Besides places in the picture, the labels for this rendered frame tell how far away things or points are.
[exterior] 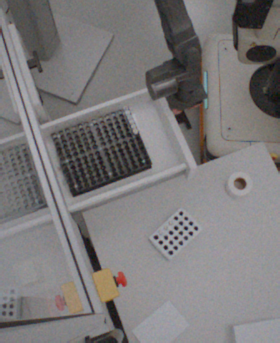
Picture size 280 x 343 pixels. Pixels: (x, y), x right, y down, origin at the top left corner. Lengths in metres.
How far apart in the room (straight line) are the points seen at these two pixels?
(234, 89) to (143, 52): 0.61
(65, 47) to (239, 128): 1.03
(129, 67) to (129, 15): 0.34
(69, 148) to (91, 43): 1.27
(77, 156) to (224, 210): 0.44
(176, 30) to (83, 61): 1.39
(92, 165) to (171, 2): 0.48
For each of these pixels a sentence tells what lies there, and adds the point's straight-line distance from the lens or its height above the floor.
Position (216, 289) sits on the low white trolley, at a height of 0.76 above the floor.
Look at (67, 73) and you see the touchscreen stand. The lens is 2.26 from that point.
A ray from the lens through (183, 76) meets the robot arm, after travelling 1.00.
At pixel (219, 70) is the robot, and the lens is 1.99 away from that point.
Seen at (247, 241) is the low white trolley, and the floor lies 0.76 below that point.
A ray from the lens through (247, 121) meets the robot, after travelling 1.89.
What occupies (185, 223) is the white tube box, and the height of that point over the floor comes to 0.80.
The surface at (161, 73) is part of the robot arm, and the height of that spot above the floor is 1.11.
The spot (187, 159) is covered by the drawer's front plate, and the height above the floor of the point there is 0.93.
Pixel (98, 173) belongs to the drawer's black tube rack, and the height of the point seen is 0.90.
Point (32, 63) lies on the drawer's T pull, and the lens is 1.27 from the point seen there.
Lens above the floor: 1.95
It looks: 70 degrees down
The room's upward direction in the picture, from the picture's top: straight up
